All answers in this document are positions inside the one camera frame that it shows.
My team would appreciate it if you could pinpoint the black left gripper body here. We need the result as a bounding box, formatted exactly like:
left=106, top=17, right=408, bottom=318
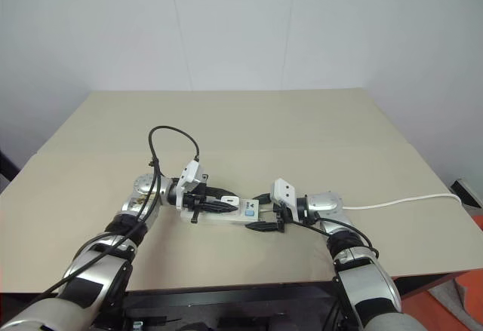
left=183, top=183, right=213, bottom=225

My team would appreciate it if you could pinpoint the white power strip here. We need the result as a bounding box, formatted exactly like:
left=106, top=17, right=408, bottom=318
left=180, top=196, right=262, bottom=226

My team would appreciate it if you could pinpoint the black box with white edge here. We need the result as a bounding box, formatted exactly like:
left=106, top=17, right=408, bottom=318
left=450, top=177, right=483, bottom=210

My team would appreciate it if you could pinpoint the white power strip cable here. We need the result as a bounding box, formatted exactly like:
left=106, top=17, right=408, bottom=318
left=259, top=193, right=463, bottom=214

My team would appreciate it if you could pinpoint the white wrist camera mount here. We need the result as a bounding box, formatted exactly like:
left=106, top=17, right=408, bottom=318
left=269, top=177, right=300, bottom=223
left=175, top=160, right=209, bottom=211

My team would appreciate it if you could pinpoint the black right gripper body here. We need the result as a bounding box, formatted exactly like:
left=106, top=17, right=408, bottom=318
left=272, top=201, right=292, bottom=233

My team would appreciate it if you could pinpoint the black slanted object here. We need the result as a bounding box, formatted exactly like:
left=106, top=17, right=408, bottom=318
left=0, top=149, right=19, bottom=185

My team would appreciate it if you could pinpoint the black frame under table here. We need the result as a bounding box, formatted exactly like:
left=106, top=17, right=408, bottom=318
left=92, top=280, right=366, bottom=331

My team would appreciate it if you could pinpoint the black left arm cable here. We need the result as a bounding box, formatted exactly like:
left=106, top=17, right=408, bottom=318
left=37, top=124, right=202, bottom=299

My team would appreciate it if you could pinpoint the white charger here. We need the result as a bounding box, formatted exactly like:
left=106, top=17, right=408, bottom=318
left=220, top=195, right=242, bottom=212

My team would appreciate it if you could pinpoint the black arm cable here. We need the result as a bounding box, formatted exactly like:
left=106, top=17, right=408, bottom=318
left=37, top=124, right=202, bottom=299
left=289, top=220, right=380, bottom=259

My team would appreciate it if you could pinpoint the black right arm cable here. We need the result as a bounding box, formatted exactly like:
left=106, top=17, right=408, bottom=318
left=289, top=220, right=380, bottom=259

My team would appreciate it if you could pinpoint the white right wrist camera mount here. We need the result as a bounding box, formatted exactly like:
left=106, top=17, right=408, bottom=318
left=269, top=177, right=300, bottom=223

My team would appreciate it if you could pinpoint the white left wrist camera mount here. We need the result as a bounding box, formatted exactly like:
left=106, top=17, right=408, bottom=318
left=175, top=160, right=209, bottom=211

